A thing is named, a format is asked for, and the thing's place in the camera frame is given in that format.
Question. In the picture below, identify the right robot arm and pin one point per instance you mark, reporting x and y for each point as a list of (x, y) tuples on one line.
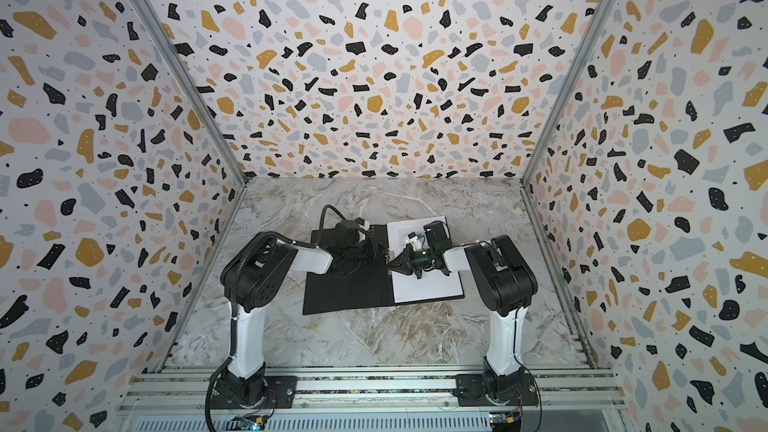
[(506, 285)]

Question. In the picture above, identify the left corner aluminium profile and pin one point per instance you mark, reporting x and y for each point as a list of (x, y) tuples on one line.
[(167, 51)]

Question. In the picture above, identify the aluminium mounting rail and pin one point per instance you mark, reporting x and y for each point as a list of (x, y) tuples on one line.
[(419, 388)]

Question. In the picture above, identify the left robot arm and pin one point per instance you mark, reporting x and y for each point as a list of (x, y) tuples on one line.
[(251, 281)]

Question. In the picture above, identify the right circuit board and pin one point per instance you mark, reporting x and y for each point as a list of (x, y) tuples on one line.
[(506, 422)]

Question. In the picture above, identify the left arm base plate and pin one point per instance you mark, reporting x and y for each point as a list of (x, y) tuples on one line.
[(258, 392)]

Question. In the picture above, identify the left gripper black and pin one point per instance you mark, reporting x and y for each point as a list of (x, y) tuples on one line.
[(370, 245)]

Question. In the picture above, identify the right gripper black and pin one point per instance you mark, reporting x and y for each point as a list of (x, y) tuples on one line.
[(414, 255)]

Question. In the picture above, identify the right corner aluminium profile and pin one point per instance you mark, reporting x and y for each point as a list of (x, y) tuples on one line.
[(581, 58)]

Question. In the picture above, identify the circuit board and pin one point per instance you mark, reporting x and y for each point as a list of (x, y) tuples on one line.
[(506, 422), (256, 423)]

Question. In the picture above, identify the white text paper sheet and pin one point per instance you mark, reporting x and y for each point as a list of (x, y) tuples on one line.
[(433, 286)]

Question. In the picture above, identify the left circuit board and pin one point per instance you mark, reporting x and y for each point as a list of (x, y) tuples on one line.
[(256, 423)]

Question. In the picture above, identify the corner aluminium profile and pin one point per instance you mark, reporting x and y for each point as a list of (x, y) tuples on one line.
[(581, 58), (167, 51)]

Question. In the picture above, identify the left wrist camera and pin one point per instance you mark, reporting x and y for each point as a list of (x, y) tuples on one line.
[(362, 223)]

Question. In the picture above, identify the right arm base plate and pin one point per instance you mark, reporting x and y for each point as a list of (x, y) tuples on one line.
[(486, 389)]

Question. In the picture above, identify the orange folder black inside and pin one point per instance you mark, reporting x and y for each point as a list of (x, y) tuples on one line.
[(339, 290)]

